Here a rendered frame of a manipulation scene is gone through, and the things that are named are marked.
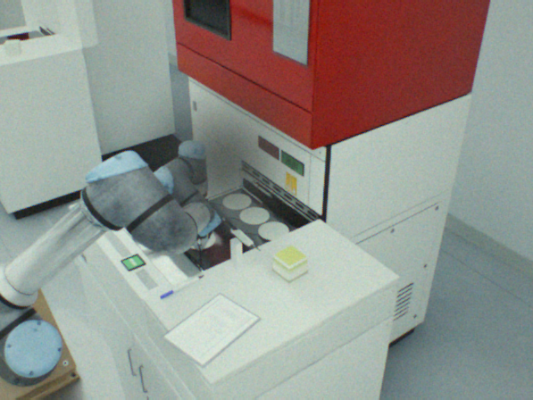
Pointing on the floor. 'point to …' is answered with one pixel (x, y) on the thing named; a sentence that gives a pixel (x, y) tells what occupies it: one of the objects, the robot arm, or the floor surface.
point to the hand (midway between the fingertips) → (199, 248)
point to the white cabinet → (96, 291)
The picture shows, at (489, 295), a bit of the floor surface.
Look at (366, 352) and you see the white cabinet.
